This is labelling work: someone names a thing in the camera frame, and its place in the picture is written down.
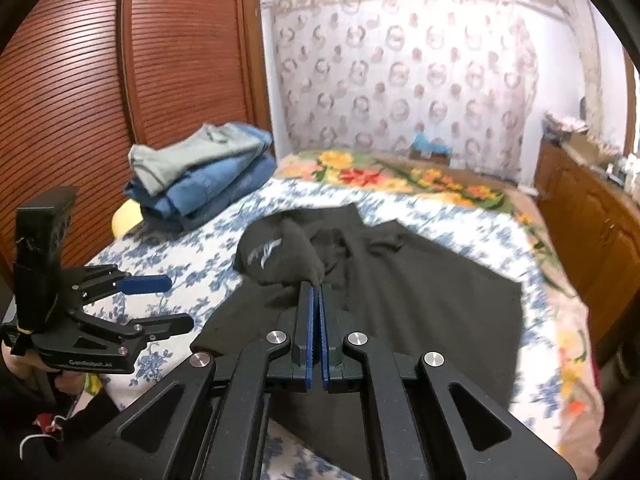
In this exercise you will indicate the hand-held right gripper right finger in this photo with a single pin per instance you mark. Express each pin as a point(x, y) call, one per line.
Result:
point(325, 340)

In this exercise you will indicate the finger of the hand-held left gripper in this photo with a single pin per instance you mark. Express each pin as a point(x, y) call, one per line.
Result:
point(160, 327)
point(145, 285)

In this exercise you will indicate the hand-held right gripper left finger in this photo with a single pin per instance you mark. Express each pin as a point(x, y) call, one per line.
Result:
point(310, 330)

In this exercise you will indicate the black pants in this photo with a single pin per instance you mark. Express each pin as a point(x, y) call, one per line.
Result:
point(425, 310)

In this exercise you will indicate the person's left forearm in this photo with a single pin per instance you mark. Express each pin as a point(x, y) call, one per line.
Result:
point(75, 425)

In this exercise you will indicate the grey-green folded pants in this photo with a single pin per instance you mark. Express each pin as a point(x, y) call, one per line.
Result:
point(175, 160)

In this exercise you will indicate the person's left hand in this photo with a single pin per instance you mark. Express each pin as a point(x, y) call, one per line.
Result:
point(67, 382)

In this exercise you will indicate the blue floral bedsheet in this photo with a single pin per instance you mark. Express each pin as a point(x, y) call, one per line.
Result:
point(175, 260)

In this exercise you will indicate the yellow pillow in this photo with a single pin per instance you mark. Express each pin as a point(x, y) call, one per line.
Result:
point(125, 217)

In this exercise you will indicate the dark blue folded jeans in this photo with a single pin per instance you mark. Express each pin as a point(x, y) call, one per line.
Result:
point(200, 207)

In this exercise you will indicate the light blue folded jeans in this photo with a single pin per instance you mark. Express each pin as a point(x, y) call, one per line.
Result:
point(240, 160)

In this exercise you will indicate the flowered blanket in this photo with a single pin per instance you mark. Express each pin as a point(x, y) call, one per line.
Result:
point(360, 175)

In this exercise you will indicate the wooden louvered wardrobe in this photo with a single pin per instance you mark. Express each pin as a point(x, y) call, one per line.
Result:
point(75, 85)

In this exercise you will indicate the blue plastic bag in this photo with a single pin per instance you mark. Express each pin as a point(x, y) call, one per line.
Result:
point(430, 144)

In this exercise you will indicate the patterned lace curtain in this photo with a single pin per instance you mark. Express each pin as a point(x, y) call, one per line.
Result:
point(400, 85)

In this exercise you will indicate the wooden cabinet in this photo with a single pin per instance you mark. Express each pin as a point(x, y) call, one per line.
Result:
point(590, 220)

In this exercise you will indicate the cardboard box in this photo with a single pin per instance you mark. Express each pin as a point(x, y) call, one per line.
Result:
point(580, 145)

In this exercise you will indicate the stack of papers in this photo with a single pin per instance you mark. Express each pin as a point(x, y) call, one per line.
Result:
point(562, 122)

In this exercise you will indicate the beige tied curtain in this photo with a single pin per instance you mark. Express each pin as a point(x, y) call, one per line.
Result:
point(582, 50)

